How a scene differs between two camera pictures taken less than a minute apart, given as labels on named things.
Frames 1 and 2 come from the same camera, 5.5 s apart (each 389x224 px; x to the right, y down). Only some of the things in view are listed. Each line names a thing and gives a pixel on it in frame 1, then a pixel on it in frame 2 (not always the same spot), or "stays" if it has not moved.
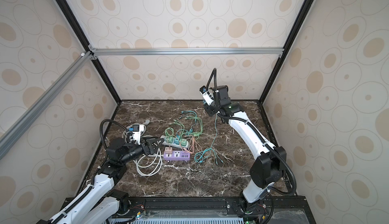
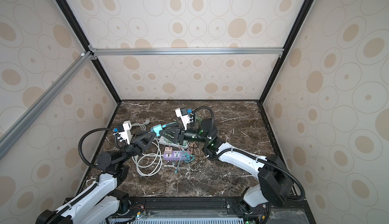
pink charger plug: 168,150 stays
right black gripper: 211,112 to 177,134
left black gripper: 149,148 stays
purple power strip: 178,155 stays
